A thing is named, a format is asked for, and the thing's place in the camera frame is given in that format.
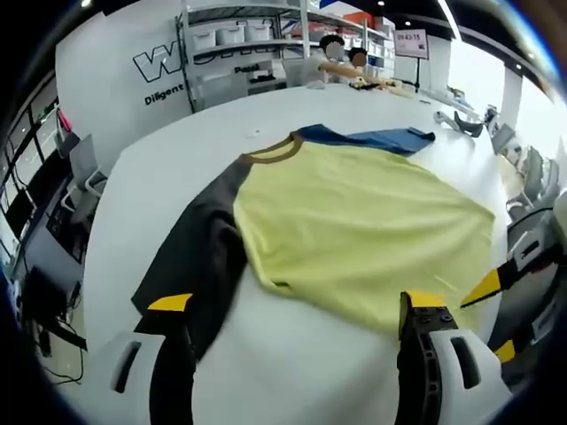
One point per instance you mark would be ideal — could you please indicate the pink and grey hanging bag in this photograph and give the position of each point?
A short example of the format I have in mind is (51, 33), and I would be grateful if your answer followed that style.
(64, 119)

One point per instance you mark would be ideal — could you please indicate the yellow garment with dark sleeves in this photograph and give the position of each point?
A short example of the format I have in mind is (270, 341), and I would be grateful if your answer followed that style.
(345, 221)

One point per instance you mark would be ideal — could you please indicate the white handheld device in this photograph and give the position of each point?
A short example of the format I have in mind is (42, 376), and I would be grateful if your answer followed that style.
(443, 118)

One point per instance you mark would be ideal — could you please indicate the row of white storage bins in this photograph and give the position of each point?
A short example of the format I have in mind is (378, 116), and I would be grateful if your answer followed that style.
(230, 34)

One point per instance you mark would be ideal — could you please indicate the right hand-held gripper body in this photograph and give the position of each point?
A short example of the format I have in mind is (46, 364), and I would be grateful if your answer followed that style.
(560, 230)

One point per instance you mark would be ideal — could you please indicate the beige cloth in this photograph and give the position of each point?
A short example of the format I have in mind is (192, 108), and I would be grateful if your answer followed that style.
(401, 90)

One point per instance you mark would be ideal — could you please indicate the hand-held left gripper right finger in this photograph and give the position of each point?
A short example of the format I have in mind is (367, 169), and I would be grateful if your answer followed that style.
(425, 376)

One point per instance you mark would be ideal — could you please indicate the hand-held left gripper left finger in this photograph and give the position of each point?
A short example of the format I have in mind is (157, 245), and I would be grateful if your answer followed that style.
(173, 376)

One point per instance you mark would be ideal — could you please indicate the dark computer desk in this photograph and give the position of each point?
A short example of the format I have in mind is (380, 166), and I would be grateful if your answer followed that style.
(66, 221)

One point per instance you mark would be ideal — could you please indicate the display screen on stand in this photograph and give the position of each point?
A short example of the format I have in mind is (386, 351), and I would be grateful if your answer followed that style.
(411, 44)

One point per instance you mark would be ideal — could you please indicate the white crumpled cloth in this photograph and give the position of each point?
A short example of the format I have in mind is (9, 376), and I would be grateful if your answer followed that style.
(316, 85)

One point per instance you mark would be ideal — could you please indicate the metal shelf rack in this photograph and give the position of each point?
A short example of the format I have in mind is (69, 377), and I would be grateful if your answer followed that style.
(248, 43)

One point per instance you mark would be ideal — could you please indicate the black curved holder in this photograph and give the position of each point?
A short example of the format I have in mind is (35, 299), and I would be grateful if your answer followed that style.
(469, 128)

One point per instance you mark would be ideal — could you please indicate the black tripod stand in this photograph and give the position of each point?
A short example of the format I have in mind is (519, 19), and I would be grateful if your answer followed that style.
(417, 73)

